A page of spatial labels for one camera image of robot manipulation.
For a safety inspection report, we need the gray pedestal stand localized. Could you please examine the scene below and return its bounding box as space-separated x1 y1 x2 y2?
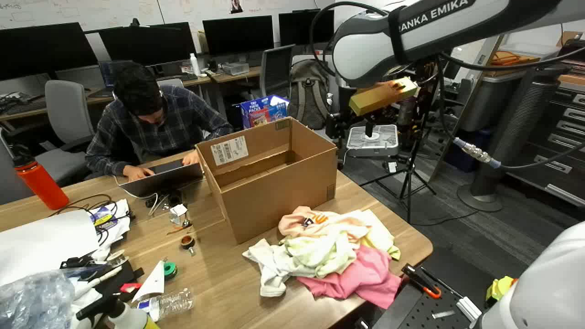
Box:
456 66 542 214

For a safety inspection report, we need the wooden monitor desk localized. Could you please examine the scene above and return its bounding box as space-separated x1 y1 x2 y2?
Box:
0 64 264 125

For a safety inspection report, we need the dark laptop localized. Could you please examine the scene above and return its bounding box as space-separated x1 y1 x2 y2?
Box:
119 159 205 200

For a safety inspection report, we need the blue snack bag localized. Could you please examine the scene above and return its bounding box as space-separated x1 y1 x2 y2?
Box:
238 94 293 130

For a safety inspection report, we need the olive backpack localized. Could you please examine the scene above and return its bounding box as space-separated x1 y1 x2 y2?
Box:
287 57 335 132

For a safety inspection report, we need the white folded card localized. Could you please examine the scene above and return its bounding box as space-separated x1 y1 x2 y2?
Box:
130 260 169 306

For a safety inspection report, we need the wall whiteboard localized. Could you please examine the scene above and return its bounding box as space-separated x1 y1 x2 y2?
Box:
0 0 344 32

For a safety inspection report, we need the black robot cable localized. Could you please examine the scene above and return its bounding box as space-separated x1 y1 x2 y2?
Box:
452 136 585 174

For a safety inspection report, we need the white cloth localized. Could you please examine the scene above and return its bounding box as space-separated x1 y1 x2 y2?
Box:
242 236 300 300

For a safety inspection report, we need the brown tape roll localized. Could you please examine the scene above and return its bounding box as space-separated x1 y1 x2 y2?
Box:
180 234 198 256

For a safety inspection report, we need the black tripod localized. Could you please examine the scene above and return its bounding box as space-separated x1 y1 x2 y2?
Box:
364 57 439 225

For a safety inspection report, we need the black computer monitor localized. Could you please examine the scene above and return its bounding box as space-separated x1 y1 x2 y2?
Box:
0 22 99 81
201 15 276 59
278 8 339 48
97 22 198 66

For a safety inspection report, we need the red water bottle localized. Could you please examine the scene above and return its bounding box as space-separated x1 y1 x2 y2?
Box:
15 161 72 212

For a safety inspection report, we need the pink cloth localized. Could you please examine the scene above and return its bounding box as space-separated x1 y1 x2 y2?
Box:
297 245 404 311

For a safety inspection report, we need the tan wrist camera mount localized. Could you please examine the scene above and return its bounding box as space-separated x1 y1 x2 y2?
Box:
348 77 421 119

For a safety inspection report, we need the bright yellow towel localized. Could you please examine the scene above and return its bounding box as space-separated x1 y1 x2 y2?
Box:
355 209 403 264

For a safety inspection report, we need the white charger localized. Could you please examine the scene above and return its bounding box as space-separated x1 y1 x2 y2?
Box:
169 203 191 229

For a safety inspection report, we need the black office chair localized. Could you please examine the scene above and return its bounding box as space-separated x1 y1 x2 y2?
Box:
260 43 297 99

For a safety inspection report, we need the pale yellow-green towel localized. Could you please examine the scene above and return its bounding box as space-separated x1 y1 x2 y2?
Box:
282 225 368 282

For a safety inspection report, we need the clear plastic bottle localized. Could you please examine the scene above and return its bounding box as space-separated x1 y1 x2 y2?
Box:
148 287 196 322

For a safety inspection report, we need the yellow-green small item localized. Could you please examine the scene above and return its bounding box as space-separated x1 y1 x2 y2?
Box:
485 275 518 304

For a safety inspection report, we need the peach shirt with orange print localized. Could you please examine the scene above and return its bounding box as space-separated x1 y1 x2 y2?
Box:
278 205 344 244

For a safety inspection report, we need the gray fabric office chair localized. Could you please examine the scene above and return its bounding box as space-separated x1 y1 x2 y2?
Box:
33 79 97 185

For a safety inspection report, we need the clear plastic bag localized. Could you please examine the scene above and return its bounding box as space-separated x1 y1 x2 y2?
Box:
0 271 79 329

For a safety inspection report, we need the seated person in plaid shirt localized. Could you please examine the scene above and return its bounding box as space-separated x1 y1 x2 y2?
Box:
84 61 236 183

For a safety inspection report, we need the gray drawer cabinet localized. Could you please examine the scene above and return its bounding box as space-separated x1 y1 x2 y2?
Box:
505 72 585 209

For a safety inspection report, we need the brown cardboard box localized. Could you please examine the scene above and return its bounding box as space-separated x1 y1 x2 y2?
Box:
196 116 340 245

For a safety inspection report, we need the white plastic floor device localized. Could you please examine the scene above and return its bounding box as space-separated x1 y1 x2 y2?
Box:
346 123 401 161

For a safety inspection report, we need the white paper sheet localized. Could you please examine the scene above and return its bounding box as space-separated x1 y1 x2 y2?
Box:
0 209 101 289

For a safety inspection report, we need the black mounting plate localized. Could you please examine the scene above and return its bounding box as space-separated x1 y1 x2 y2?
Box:
371 282 483 329

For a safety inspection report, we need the orange and black clamp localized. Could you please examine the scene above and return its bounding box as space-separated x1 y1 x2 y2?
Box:
401 262 445 302

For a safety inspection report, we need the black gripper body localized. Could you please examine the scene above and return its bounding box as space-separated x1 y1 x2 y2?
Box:
395 90 437 152

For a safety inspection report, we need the green tape roll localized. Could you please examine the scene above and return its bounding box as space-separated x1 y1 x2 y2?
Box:
161 260 180 282

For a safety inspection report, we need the pile of papers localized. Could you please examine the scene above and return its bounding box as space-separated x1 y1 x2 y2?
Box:
88 198 134 264

